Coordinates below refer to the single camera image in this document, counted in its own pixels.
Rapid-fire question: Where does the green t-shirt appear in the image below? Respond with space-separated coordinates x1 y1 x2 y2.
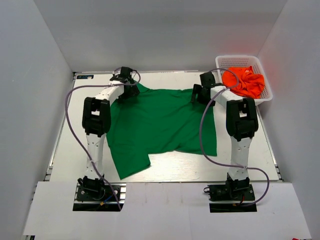
106 84 218 179

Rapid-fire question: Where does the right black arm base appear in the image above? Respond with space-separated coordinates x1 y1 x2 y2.
203 177 257 213

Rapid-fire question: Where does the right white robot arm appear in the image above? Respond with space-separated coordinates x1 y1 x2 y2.
191 71 259 181

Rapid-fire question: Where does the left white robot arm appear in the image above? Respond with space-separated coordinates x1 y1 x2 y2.
82 73 140 179

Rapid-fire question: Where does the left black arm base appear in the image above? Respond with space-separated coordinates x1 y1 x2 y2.
72 176 126 212

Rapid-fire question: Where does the white plastic basket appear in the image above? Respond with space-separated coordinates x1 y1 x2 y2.
215 55 273 106

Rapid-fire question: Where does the orange t-shirt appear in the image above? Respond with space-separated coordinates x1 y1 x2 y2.
228 66 265 99

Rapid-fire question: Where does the blue label sticker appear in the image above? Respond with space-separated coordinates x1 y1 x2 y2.
76 74 94 80

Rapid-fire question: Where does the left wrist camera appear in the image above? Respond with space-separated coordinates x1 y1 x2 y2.
112 66 134 79

